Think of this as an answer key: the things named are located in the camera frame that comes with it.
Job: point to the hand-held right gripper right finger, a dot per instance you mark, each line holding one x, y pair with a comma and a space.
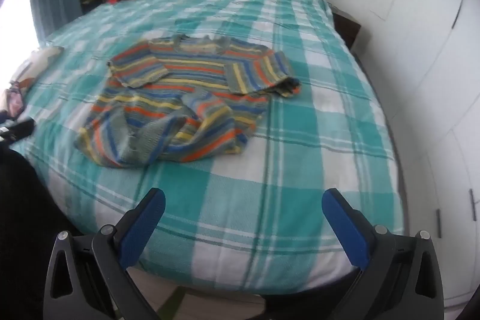
345, 230

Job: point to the person's dark clothing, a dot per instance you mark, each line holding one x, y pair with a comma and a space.
22, 211

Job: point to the striped knitted sweater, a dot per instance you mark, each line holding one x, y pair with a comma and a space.
187, 80

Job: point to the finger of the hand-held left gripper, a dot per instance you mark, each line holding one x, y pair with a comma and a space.
22, 128

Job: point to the dark wooden nightstand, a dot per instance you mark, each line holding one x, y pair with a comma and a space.
347, 29

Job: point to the white and orange pillow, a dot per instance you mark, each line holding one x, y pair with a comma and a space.
41, 59

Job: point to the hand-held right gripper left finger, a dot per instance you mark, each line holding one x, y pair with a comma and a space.
142, 230

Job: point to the teal checked blanket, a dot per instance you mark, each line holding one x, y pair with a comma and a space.
281, 155

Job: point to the white wardrobe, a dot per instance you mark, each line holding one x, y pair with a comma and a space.
431, 61

